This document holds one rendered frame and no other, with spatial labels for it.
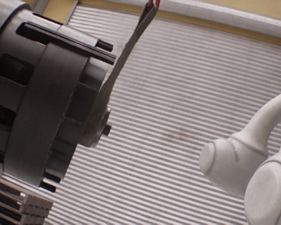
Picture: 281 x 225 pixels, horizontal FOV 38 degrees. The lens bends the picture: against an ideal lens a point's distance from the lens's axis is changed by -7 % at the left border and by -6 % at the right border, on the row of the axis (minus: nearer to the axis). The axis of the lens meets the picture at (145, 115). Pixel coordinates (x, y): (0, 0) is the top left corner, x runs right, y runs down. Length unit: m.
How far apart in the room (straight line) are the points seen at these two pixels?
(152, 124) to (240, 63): 1.78
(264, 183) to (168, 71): 6.61
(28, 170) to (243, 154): 0.61
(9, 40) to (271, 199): 0.83
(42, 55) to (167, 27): 6.53
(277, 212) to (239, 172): 0.33
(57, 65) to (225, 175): 0.53
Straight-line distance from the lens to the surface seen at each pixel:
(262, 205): 0.64
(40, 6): 8.66
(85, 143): 1.33
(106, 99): 1.32
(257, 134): 0.95
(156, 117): 6.94
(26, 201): 4.62
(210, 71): 7.12
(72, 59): 1.16
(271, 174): 0.64
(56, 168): 1.26
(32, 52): 1.16
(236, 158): 0.93
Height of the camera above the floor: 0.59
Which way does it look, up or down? 14 degrees up
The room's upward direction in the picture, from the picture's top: 21 degrees clockwise
